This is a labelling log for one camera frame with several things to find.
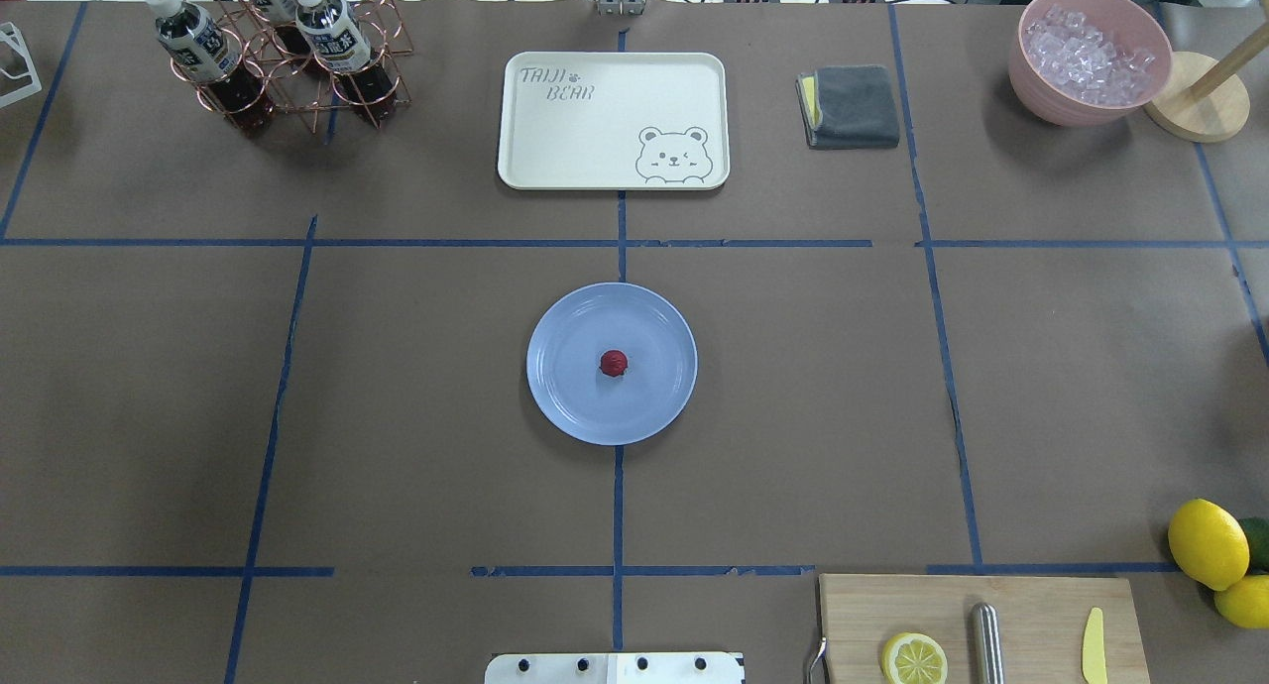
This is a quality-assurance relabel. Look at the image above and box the red strawberry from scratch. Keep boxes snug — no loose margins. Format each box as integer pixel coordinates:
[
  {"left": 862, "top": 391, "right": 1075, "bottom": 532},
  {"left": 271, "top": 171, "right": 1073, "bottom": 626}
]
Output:
[{"left": 599, "top": 349, "right": 629, "bottom": 378}]

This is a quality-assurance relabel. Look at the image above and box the blue round plate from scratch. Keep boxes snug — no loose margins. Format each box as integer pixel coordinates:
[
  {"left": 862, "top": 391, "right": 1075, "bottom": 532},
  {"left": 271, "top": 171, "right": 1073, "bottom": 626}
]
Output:
[{"left": 525, "top": 283, "right": 699, "bottom": 445}]

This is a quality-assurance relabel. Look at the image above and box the white bear tray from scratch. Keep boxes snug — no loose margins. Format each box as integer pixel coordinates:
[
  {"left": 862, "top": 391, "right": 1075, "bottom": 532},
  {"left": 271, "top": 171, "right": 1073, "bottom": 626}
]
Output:
[{"left": 496, "top": 52, "right": 731, "bottom": 192}]

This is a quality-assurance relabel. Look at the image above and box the grey folded cloth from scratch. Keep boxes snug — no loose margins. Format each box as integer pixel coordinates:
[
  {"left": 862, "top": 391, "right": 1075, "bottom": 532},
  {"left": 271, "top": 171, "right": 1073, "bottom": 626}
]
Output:
[{"left": 796, "top": 63, "right": 900, "bottom": 150}]

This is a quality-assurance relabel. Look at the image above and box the lemon half slice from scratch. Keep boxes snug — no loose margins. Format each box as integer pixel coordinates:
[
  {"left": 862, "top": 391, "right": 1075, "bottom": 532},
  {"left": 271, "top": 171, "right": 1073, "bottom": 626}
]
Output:
[{"left": 879, "top": 631, "right": 949, "bottom": 683}]

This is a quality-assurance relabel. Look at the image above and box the dark tea bottle right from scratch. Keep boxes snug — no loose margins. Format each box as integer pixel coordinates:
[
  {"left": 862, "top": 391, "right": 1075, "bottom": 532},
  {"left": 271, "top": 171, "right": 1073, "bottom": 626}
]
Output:
[{"left": 294, "top": 0, "right": 398, "bottom": 127}]

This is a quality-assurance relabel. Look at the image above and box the dark tea bottle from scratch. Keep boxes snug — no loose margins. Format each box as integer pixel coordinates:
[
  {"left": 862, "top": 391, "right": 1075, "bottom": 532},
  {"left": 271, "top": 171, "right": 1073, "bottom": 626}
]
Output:
[
  {"left": 250, "top": 0, "right": 324, "bottom": 77},
  {"left": 143, "top": 0, "right": 274, "bottom": 137},
  {"left": 294, "top": 0, "right": 398, "bottom": 127}
]

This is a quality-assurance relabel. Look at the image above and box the dark tea bottle left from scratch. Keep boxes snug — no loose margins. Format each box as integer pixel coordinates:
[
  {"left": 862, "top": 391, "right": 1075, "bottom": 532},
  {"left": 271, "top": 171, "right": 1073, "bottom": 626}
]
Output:
[{"left": 143, "top": 0, "right": 274, "bottom": 137}]

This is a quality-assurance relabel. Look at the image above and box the steel cylinder muddler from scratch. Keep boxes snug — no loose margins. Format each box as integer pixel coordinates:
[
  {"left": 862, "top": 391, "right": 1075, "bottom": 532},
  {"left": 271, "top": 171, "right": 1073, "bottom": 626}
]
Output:
[{"left": 971, "top": 602, "right": 1005, "bottom": 683}]

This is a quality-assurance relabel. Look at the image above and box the dark tea bottle rear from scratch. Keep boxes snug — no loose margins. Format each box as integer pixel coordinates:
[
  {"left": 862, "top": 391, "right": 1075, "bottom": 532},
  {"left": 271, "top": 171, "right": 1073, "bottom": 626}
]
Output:
[{"left": 250, "top": 0, "right": 324, "bottom": 77}]

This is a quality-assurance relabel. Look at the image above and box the wooden cutting board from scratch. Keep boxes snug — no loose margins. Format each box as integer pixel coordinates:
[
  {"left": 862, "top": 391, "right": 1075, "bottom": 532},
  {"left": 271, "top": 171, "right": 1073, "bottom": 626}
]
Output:
[{"left": 817, "top": 574, "right": 1152, "bottom": 684}]

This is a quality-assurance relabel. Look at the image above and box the pink bowl of ice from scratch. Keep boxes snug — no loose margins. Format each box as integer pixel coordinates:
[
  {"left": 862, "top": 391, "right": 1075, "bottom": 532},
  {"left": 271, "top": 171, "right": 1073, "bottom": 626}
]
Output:
[{"left": 1009, "top": 0, "right": 1171, "bottom": 127}]

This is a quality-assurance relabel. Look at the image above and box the yellow plastic knife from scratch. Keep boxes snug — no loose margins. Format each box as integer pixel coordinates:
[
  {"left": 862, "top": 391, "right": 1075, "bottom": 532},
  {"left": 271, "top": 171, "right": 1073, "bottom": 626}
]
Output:
[{"left": 1082, "top": 607, "right": 1107, "bottom": 684}]

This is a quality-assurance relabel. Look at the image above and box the large yellow lemon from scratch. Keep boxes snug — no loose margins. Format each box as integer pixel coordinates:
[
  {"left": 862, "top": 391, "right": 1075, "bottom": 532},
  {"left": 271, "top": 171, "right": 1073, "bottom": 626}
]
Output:
[{"left": 1167, "top": 499, "right": 1250, "bottom": 591}]

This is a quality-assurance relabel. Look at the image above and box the wooden stand with round base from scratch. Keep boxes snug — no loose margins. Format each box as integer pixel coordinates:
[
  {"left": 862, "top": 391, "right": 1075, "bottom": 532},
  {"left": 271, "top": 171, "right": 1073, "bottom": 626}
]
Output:
[{"left": 1145, "top": 0, "right": 1268, "bottom": 145}]

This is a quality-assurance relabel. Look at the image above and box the green lime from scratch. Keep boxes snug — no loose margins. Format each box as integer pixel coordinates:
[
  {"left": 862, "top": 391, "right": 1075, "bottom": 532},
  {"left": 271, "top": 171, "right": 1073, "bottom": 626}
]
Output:
[{"left": 1237, "top": 516, "right": 1269, "bottom": 574}]

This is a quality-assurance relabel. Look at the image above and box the small yellow lemon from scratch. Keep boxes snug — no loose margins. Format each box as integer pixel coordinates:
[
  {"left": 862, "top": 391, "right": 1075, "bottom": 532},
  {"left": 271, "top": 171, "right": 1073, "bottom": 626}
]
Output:
[{"left": 1213, "top": 574, "right": 1269, "bottom": 629}]

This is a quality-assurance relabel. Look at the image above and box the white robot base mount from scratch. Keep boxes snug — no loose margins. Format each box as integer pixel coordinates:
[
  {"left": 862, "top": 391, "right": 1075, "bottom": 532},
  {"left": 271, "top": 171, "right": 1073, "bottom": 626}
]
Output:
[{"left": 483, "top": 651, "right": 747, "bottom": 683}]

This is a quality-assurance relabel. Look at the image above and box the copper wire bottle rack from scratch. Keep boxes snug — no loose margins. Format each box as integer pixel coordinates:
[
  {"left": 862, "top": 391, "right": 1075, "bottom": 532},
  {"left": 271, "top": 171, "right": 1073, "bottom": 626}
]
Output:
[{"left": 171, "top": 0, "right": 415, "bottom": 132}]

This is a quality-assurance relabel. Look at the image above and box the white wire rack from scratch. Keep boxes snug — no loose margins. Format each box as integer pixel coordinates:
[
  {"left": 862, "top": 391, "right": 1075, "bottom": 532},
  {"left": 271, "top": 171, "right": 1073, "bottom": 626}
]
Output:
[{"left": 1, "top": 23, "right": 44, "bottom": 107}]

